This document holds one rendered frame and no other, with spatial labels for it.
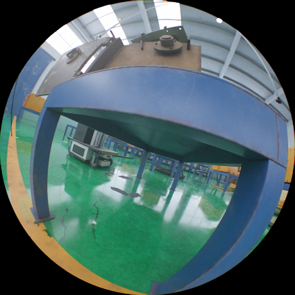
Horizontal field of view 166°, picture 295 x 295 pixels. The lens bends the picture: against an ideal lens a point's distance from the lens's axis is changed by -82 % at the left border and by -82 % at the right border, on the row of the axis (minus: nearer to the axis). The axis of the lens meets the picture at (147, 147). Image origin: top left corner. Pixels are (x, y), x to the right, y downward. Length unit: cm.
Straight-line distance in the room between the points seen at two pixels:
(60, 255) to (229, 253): 53
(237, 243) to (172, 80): 27
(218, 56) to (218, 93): 959
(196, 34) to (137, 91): 886
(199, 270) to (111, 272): 34
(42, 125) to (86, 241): 54
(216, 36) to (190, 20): 203
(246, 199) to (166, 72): 24
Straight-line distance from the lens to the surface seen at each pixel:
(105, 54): 77
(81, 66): 73
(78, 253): 55
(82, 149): 179
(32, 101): 532
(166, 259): 64
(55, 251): 56
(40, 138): 47
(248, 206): 20
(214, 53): 962
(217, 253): 24
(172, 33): 91
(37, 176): 52
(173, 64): 56
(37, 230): 63
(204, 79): 17
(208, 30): 884
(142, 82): 16
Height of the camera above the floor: 49
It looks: 3 degrees up
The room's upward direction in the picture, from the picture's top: 18 degrees clockwise
